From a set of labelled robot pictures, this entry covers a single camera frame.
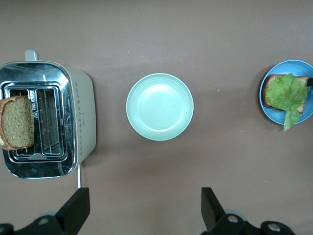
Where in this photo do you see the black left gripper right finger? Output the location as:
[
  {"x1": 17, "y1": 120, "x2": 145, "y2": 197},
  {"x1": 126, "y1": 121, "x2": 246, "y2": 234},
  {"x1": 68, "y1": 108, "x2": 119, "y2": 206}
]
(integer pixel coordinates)
[{"x1": 201, "y1": 187, "x2": 261, "y2": 235}]

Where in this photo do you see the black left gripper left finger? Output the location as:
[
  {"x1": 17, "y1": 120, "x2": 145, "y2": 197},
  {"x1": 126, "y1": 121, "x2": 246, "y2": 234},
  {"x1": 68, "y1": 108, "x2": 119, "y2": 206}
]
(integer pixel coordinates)
[{"x1": 14, "y1": 187, "x2": 90, "y2": 235}]

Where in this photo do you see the green lettuce leaf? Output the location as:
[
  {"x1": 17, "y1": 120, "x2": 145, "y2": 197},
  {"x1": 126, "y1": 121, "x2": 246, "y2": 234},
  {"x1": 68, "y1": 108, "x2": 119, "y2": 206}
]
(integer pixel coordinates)
[{"x1": 265, "y1": 72, "x2": 308, "y2": 132}]

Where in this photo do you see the brown bread slice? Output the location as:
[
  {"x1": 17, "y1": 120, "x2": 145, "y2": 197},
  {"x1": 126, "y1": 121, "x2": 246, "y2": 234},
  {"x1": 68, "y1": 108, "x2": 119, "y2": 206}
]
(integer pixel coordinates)
[
  {"x1": 262, "y1": 74, "x2": 311, "y2": 115},
  {"x1": 0, "y1": 95, "x2": 35, "y2": 150}
]

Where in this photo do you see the blue round plate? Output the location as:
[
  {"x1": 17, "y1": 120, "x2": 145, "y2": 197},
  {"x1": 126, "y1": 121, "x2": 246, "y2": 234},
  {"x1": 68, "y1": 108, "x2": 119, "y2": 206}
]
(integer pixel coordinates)
[{"x1": 259, "y1": 59, "x2": 313, "y2": 125}]

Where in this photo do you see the mint green round plate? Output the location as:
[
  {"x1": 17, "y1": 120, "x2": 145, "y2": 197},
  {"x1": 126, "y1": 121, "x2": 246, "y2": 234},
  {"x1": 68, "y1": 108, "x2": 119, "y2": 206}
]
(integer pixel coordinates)
[{"x1": 126, "y1": 72, "x2": 195, "y2": 142}]

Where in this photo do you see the beige chrome toaster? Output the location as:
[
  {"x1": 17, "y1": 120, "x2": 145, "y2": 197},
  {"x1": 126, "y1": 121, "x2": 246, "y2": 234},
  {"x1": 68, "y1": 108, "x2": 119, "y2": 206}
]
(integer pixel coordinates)
[{"x1": 0, "y1": 49, "x2": 97, "y2": 180}]

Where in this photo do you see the brown table cover sheet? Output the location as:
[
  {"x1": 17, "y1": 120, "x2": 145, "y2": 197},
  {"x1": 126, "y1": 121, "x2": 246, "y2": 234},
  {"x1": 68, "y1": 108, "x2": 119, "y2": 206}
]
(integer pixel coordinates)
[{"x1": 0, "y1": 0, "x2": 313, "y2": 235}]

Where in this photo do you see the white toaster power cable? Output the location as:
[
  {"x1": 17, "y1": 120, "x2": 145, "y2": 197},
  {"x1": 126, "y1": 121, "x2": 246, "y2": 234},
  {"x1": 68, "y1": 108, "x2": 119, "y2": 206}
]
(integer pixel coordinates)
[{"x1": 77, "y1": 163, "x2": 83, "y2": 189}]

